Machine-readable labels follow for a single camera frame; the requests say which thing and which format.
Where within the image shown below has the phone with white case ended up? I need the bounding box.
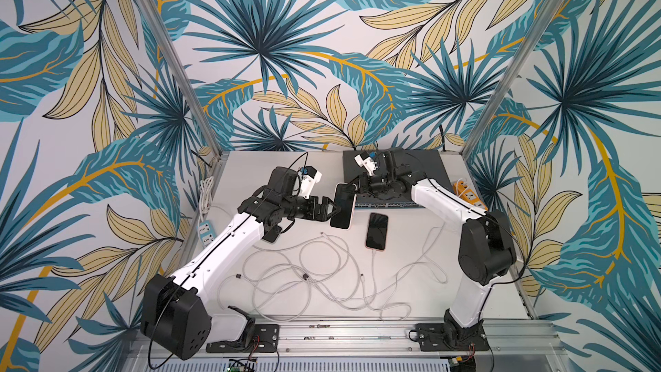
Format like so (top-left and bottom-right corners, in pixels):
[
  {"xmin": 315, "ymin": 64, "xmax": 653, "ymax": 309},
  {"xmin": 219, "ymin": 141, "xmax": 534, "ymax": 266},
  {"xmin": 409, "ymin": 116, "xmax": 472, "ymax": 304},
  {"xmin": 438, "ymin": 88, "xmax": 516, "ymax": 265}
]
[{"xmin": 330, "ymin": 183, "xmax": 356, "ymax": 230}]

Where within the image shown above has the phone with pink case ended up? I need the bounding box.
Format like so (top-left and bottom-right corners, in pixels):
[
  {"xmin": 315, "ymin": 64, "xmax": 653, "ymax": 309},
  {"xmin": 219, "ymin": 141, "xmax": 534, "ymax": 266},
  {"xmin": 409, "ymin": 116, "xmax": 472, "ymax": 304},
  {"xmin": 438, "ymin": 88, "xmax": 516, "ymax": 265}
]
[{"xmin": 365, "ymin": 213, "xmax": 389, "ymax": 251}]

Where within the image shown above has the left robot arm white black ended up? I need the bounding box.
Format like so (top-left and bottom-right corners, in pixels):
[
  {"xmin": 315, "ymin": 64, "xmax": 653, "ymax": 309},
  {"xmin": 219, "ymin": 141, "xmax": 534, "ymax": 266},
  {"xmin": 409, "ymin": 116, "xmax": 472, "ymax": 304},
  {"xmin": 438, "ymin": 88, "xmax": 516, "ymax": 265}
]
[{"xmin": 140, "ymin": 166, "xmax": 339, "ymax": 360}]

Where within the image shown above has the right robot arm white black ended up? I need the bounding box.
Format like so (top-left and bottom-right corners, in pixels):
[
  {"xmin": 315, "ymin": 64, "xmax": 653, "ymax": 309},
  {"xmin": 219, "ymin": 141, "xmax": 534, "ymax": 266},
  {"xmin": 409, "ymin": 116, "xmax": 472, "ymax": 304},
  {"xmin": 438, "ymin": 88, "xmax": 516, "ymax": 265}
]
[{"xmin": 351, "ymin": 149, "xmax": 517, "ymax": 347}]

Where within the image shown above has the phone with light blue case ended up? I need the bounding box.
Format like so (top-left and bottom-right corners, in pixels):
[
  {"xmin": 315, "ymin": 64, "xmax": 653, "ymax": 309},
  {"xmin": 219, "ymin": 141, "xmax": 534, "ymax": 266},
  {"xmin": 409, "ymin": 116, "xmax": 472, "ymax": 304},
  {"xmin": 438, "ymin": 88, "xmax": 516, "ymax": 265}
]
[{"xmin": 263, "ymin": 225, "xmax": 282, "ymax": 244}]

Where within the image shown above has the orange power strip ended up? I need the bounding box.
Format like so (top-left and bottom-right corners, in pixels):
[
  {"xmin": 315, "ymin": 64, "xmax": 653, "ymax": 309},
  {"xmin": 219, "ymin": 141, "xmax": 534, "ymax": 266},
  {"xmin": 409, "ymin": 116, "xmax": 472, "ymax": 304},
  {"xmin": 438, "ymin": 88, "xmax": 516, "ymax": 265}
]
[{"xmin": 453, "ymin": 178, "xmax": 487, "ymax": 210}]

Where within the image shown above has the teal power strip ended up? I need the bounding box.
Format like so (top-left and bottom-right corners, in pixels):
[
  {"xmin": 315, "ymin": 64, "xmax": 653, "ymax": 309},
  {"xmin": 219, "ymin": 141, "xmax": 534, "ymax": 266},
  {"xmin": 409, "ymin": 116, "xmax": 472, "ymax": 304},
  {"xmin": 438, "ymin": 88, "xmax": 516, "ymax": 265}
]
[{"xmin": 197, "ymin": 220, "xmax": 216, "ymax": 247}]

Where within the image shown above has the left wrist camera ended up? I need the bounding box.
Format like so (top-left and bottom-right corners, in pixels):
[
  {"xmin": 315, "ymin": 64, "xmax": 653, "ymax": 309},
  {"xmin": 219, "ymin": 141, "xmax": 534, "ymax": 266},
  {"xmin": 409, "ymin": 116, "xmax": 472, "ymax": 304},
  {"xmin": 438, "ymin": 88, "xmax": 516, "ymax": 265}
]
[{"xmin": 300, "ymin": 165, "xmax": 322, "ymax": 199}]

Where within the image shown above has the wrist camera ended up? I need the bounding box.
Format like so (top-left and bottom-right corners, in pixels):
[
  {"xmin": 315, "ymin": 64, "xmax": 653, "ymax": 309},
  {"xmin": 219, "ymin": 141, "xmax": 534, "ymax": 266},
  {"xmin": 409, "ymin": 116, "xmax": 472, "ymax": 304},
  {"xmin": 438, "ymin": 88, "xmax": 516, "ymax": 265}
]
[
  {"xmin": 300, "ymin": 165, "xmax": 322, "ymax": 199},
  {"xmin": 354, "ymin": 152, "xmax": 379, "ymax": 177}
]

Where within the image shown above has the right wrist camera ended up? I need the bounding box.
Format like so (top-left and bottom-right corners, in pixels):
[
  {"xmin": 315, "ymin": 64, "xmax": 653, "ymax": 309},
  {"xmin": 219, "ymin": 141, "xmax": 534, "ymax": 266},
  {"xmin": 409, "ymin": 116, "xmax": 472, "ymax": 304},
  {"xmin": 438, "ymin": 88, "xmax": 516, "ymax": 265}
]
[{"xmin": 354, "ymin": 152, "xmax": 379, "ymax": 177}]

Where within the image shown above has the grey network switch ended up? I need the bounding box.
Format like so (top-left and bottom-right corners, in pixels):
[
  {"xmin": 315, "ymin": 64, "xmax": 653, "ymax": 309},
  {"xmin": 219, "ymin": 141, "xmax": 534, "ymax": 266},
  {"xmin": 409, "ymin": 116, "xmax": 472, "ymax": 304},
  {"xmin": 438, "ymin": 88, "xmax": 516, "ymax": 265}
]
[{"xmin": 343, "ymin": 148, "xmax": 452, "ymax": 209}]

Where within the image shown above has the white charging cable tangle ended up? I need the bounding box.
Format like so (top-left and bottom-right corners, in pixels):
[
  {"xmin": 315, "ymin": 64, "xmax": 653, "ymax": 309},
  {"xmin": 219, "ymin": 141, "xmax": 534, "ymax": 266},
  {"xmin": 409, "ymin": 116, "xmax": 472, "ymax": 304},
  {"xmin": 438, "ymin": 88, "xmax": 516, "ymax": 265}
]
[{"xmin": 216, "ymin": 237, "xmax": 414, "ymax": 325}]

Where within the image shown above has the coiled white power cord left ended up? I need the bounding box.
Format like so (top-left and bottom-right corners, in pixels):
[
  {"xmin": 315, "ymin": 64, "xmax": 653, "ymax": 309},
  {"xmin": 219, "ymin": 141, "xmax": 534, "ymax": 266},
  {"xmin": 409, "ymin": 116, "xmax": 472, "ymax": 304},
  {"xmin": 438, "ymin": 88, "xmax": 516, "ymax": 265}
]
[{"xmin": 198, "ymin": 175, "xmax": 216, "ymax": 220}]

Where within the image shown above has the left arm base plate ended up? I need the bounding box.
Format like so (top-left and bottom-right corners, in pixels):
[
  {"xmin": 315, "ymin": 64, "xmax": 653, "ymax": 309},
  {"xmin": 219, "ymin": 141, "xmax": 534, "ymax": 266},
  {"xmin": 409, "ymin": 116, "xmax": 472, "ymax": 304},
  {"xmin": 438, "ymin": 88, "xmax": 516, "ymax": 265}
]
[{"xmin": 205, "ymin": 324, "xmax": 281, "ymax": 354}]

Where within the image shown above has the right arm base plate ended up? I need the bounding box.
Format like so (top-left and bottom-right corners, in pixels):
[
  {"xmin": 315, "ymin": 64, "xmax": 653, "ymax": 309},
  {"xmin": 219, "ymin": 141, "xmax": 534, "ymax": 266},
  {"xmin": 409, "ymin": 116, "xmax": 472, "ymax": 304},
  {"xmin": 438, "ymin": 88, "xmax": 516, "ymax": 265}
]
[{"xmin": 411, "ymin": 320, "xmax": 491, "ymax": 353}]

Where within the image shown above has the aluminium front rail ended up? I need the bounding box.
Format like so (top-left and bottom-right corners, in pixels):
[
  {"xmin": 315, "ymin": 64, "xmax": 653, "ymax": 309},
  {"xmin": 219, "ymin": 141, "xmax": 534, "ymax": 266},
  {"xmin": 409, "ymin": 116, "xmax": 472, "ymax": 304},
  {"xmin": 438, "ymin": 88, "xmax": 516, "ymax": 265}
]
[{"xmin": 123, "ymin": 317, "xmax": 569, "ymax": 360}]

